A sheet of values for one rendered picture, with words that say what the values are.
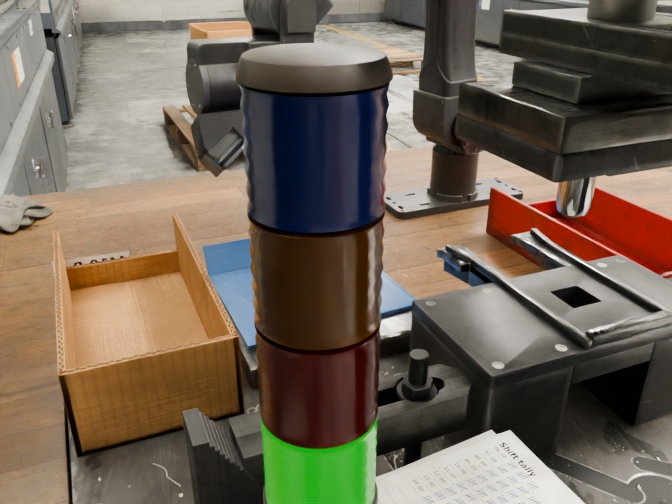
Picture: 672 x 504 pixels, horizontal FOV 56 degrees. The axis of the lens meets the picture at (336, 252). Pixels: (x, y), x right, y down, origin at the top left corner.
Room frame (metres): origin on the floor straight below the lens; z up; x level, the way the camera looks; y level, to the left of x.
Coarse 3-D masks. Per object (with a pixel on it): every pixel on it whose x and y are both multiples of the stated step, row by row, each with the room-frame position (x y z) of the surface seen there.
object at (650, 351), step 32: (416, 320) 0.40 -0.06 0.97; (448, 352) 0.36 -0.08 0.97; (640, 352) 0.36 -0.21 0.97; (480, 384) 0.32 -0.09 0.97; (512, 384) 0.32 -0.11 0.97; (544, 384) 0.33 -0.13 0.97; (608, 384) 0.39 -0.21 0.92; (640, 384) 0.37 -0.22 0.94; (480, 416) 0.32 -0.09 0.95; (512, 416) 0.32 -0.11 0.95; (544, 416) 0.33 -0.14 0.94; (640, 416) 0.37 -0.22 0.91; (544, 448) 0.33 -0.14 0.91
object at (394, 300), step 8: (384, 280) 0.55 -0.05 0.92; (384, 288) 0.53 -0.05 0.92; (392, 288) 0.53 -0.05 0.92; (400, 288) 0.53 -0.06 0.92; (384, 296) 0.52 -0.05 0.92; (392, 296) 0.52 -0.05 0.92; (400, 296) 0.52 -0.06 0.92; (408, 296) 0.52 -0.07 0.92; (384, 304) 0.50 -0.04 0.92; (392, 304) 0.50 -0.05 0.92; (400, 304) 0.50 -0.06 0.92; (408, 304) 0.50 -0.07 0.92; (384, 312) 0.49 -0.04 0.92; (392, 312) 0.49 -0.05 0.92
